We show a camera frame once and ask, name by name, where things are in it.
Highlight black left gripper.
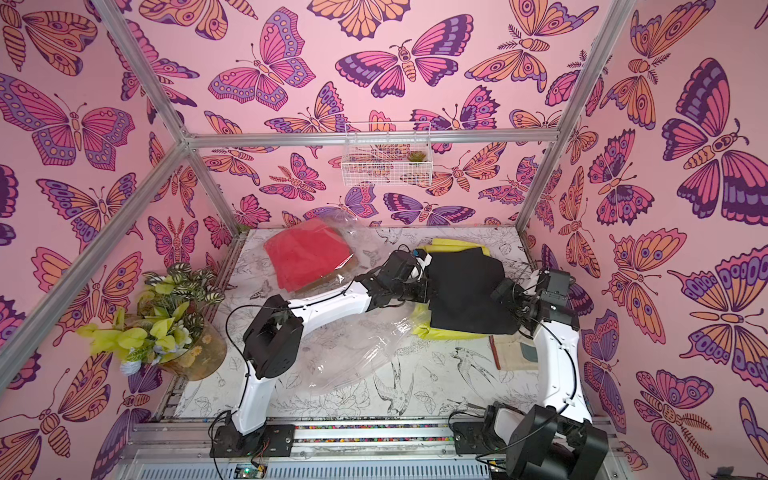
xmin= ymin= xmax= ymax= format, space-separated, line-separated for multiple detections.
xmin=390 ymin=279 xmax=440 ymax=305

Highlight yellow garment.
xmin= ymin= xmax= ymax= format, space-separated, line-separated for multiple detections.
xmin=409 ymin=238 xmax=491 ymax=341

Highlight dark grey garment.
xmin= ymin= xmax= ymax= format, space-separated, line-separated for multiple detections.
xmin=426 ymin=248 xmax=520 ymax=335

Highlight clear plastic vacuum bag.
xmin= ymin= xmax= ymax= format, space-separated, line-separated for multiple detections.
xmin=279 ymin=208 xmax=414 ymax=393

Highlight red garment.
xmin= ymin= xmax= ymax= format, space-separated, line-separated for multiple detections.
xmin=264 ymin=218 xmax=353 ymax=292

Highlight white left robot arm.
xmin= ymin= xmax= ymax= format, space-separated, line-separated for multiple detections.
xmin=228 ymin=249 xmax=432 ymax=437

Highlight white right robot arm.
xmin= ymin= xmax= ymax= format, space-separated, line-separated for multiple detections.
xmin=477 ymin=269 xmax=609 ymax=479

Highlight brown folded garment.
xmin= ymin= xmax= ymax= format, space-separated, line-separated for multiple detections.
xmin=293 ymin=256 xmax=360 ymax=298

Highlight beige work glove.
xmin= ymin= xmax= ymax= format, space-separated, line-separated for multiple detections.
xmin=489 ymin=334 xmax=538 ymax=372

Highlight small green succulent plant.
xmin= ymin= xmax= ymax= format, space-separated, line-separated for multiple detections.
xmin=407 ymin=150 xmax=428 ymax=163

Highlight green leafy potted plant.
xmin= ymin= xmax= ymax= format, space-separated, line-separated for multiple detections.
xmin=76 ymin=262 xmax=227 ymax=381

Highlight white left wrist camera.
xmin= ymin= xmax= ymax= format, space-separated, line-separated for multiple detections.
xmin=410 ymin=248 xmax=432 ymax=281

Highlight white wire wall basket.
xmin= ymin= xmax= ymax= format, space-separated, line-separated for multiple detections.
xmin=338 ymin=120 xmax=434 ymax=188

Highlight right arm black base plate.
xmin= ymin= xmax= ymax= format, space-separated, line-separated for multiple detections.
xmin=449 ymin=419 xmax=507 ymax=455

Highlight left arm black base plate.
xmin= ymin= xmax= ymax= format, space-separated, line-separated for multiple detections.
xmin=209 ymin=423 xmax=296 ymax=459

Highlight aluminium mounting rail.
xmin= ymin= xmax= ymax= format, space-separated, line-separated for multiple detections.
xmin=113 ymin=415 xmax=631 ymax=480

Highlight aluminium frame bars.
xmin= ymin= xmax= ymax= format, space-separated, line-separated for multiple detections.
xmin=1 ymin=1 xmax=635 ymax=387

